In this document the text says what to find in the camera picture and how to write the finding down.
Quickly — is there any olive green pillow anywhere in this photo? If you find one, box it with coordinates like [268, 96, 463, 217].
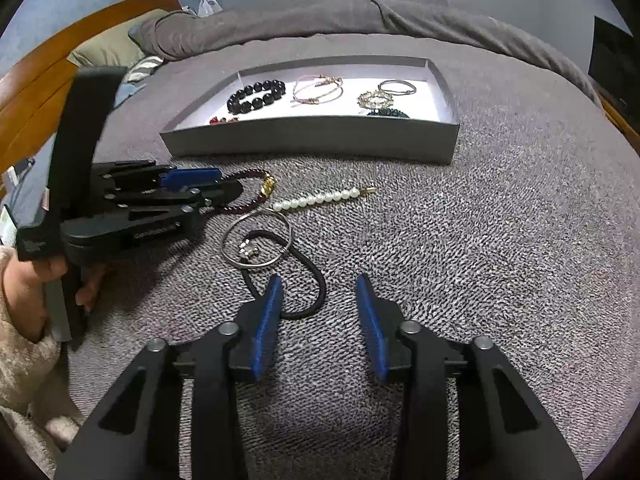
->
[66, 9, 167, 67]

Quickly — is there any grey duvet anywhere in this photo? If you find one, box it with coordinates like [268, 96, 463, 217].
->
[129, 0, 600, 104]

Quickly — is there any dark red bead bracelet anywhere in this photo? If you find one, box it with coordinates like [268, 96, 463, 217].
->
[202, 168, 278, 217]

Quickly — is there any white plastic bag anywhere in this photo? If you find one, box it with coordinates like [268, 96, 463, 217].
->
[196, 0, 222, 18]

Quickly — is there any white pearl bracelet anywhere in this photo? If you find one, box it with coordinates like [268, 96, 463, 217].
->
[268, 185, 379, 213]

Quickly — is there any large black bead bracelet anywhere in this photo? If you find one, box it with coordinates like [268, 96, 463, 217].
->
[226, 78, 288, 115]

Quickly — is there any grey jewelry tray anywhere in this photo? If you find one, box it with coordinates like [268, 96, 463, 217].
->
[160, 55, 460, 165]

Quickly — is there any light blue cloth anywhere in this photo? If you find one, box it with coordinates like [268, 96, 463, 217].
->
[113, 81, 146, 110]

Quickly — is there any striped pillow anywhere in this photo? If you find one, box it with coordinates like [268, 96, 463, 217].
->
[122, 55, 165, 84]

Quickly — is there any person's left hand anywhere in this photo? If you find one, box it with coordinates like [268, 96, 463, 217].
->
[2, 255, 68, 344]

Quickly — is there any wooden desk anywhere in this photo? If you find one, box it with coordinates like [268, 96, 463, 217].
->
[599, 93, 640, 154]

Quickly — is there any black monitor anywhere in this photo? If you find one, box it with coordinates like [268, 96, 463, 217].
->
[588, 16, 639, 114]

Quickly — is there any dark teal bead bracelet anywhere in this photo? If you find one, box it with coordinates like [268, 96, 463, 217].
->
[365, 105, 411, 120]

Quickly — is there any beige fuzzy sleeve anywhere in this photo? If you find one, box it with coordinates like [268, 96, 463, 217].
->
[1, 247, 85, 479]

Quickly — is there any wooden headboard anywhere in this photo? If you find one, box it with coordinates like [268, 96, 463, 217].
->
[0, 0, 180, 170]

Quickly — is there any pink gold bangle bracelet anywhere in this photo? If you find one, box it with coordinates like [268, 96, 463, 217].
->
[290, 74, 345, 108]

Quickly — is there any black cord bracelet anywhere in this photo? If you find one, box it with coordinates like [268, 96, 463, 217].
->
[238, 228, 328, 321]

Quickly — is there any silver wire bangle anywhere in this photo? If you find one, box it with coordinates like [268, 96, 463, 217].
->
[219, 208, 294, 271]

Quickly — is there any gold chain bracelet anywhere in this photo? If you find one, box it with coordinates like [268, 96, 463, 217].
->
[357, 89, 396, 111]

